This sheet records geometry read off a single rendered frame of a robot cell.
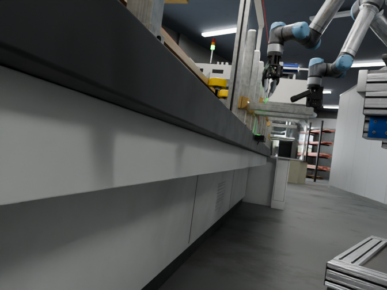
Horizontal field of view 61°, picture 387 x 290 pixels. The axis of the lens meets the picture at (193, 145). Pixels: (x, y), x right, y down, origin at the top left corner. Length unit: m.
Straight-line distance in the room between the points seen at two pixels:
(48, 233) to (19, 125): 0.42
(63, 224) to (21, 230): 0.11
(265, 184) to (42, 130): 4.08
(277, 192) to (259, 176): 0.32
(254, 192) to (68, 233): 3.73
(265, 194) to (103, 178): 3.98
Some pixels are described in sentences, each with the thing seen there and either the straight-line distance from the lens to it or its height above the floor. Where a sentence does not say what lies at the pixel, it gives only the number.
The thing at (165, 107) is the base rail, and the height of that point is 0.63.
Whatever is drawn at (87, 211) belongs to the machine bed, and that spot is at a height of 0.42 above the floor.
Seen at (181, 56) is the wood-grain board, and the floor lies 0.88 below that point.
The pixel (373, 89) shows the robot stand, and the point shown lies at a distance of 1.48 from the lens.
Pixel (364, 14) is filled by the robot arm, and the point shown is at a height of 1.38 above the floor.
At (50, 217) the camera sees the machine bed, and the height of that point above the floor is 0.42.
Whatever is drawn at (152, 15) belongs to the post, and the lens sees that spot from 0.43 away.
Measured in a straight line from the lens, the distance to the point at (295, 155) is 4.15.
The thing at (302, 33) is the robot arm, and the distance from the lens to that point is 1.64.
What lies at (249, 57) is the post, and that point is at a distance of 1.43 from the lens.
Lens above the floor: 0.58
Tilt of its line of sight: 1 degrees up
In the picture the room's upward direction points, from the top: 8 degrees clockwise
